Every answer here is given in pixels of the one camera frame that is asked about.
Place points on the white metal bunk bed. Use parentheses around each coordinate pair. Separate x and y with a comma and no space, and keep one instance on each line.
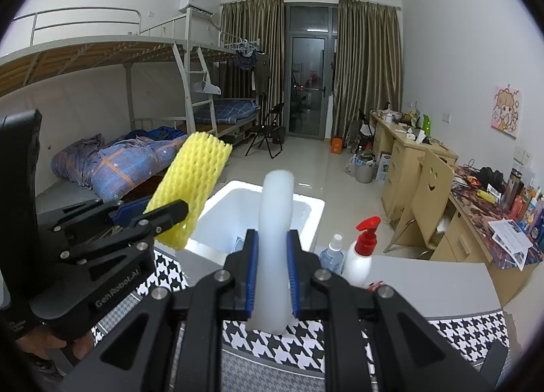
(85,56)
(229,46)

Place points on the metal bucket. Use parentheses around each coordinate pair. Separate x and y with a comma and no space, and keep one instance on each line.
(365,171)

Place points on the white foam wrap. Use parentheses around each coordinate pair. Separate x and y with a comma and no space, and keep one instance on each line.
(274,226)

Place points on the black white houndstooth mat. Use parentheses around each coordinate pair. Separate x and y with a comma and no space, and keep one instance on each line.
(463,332)

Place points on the wooden smiley chair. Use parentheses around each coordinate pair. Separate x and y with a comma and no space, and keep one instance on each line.
(429,192)

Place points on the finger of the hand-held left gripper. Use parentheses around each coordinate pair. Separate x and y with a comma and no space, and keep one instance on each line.
(127,213)
(165,213)

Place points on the blue plaid blanket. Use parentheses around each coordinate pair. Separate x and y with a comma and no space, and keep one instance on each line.
(119,162)

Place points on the white hanging bag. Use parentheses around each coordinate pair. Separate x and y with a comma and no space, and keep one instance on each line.
(206,88)

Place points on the cluster of toiletry bottles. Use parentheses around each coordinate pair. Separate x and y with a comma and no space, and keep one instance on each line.
(525,209)

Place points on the yellow foam net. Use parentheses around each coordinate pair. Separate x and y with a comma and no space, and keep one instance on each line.
(191,171)

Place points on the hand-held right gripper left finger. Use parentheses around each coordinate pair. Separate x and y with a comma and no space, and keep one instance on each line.
(251,273)

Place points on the wooden desk with printed mat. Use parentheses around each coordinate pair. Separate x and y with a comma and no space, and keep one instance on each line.
(467,239)

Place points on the white lotion pump bottle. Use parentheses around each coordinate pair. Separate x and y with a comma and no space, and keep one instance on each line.
(357,264)

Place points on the wooden desk with drawers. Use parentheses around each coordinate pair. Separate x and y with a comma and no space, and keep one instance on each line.
(399,162)

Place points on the blue plaid mattress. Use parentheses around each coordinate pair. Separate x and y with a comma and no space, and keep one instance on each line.
(236,111)

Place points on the red snack packet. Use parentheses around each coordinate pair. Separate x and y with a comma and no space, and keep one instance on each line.
(373,286)

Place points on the orange container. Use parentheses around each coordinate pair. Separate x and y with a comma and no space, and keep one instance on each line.
(337,145)

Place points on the pink cartoon wall poster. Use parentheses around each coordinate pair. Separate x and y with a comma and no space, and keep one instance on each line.
(505,111)

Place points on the brown curtain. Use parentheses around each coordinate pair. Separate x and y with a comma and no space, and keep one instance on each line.
(367,61)
(255,56)

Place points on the blue cardboard box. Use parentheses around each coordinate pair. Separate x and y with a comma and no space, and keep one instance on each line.
(382,168)

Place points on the person's left hand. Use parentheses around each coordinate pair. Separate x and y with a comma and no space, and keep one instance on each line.
(46,345)

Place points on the green bag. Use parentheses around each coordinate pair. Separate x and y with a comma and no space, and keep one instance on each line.
(425,124)

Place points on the dark hanging clothes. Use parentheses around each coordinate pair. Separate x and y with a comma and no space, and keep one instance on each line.
(246,61)

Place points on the clear spray bottle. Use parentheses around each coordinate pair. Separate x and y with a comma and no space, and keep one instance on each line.
(331,258)

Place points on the white printed papers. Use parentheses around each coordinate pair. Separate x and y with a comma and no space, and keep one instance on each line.
(510,241)

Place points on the wall switch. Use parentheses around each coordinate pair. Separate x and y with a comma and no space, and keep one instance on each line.
(522,156)

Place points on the white bed ladder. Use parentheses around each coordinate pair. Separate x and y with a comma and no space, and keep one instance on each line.
(199,99)

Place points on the white foam box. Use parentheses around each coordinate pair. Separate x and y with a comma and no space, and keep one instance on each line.
(229,222)

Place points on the glass balcony door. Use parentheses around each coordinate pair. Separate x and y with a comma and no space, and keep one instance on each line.
(310,77)

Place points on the white air conditioner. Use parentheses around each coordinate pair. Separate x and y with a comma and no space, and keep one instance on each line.
(195,3)

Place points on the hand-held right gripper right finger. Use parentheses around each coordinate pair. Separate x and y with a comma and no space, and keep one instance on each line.
(293,273)

